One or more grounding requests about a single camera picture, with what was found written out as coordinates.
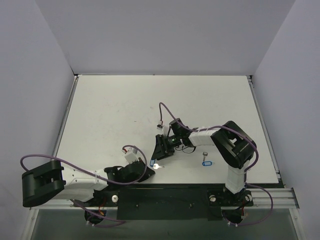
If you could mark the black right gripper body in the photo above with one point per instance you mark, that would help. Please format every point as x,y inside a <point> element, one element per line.
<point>165,144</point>

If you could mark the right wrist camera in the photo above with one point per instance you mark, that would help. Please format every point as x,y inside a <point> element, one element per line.
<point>163,129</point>

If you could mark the aluminium frame rail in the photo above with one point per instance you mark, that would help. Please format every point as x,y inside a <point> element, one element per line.
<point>278,196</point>

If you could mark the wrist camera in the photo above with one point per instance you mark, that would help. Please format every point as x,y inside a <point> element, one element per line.
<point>163,129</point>
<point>131,155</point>

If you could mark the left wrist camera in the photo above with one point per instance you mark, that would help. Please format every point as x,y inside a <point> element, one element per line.
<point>131,155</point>

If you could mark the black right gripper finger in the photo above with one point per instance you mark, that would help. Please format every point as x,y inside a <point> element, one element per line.
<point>158,149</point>
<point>163,155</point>

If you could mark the blue key tag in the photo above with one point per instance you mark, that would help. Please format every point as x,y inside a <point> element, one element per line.
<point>151,163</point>
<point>207,163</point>

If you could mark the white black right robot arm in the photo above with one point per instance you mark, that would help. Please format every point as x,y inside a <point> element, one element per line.
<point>231,142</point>

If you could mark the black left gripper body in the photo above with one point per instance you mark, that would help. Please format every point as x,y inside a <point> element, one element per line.
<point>136,170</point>

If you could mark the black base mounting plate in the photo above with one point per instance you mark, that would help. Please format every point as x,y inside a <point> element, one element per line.
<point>171,201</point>

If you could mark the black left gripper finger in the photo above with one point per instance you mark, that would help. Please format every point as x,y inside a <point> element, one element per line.
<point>141,166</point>
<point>145,173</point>

